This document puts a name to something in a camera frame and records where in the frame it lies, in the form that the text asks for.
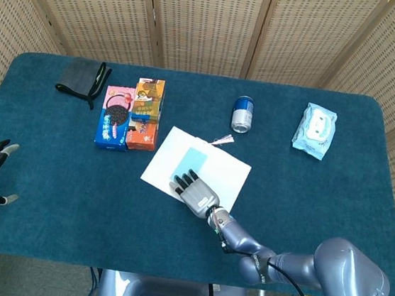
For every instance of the teal felt table cover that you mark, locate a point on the teal felt table cover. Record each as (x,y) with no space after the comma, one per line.
(53,192)

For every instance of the dark cloth with green trim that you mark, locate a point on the dark cloth with green trim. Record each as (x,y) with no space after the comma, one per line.
(78,77)

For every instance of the open lined notebook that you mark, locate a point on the open lined notebook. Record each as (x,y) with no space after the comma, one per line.
(226,180)

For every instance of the blue Oreo cookie box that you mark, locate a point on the blue Oreo cookie box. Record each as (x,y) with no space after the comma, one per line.
(112,124)

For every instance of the light blue wet wipes pack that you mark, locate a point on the light blue wet wipes pack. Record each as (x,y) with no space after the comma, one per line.
(314,132)

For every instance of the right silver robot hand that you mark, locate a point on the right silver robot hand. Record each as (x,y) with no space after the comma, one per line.
(197,194)

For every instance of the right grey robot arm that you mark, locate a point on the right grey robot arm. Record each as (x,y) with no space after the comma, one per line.
(347,272)

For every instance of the yellow and blue snack box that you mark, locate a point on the yellow and blue snack box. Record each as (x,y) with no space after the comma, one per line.
(149,99)

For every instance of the woven wooden folding screen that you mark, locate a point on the woven wooden folding screen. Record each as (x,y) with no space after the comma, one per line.
(211,24)

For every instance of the orange snack box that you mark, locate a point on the orange snack box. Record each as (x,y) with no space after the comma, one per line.
(143,138)

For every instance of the light blue bookmark with tassel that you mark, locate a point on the light blue bookmark with tassel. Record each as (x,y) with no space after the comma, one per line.
(190,161)

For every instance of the blue and silver drink can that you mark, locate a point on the blue and silver drink can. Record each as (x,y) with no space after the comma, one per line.
(243,115)

